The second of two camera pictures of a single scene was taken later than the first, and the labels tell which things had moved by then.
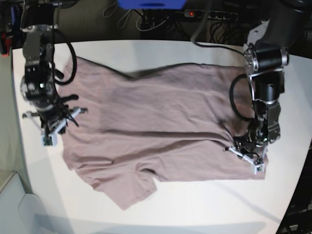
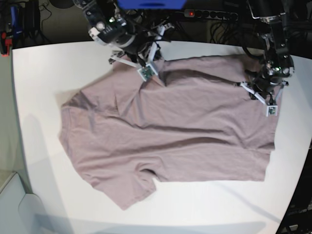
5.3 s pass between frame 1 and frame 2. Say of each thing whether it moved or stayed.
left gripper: moved
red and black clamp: stayed
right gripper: moved
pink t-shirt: moved
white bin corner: stayed
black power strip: stayed
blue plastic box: stayed
